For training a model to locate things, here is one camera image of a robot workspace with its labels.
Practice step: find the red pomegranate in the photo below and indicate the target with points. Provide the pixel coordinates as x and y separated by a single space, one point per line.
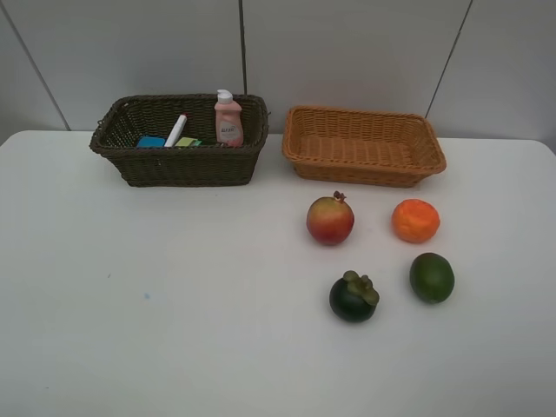
330 220

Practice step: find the pink lotion bottle white cap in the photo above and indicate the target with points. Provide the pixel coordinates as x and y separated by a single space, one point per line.
228 125

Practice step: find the dark mangosteen green calyx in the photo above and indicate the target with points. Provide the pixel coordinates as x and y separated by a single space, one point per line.
353 297

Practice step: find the white marker pink cap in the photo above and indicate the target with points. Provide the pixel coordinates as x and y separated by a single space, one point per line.
176 131

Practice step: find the blue box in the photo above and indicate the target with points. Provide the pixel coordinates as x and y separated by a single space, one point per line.
150 142

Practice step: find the green lime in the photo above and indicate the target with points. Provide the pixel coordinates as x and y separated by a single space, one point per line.
431 278

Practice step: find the orange wicker basket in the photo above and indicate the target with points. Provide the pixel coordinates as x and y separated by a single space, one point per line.
364 147

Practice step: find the orange tangerine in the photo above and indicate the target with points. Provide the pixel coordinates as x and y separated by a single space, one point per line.
415 221

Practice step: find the dark brown wicker basket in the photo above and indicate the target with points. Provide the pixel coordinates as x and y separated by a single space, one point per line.
210 164

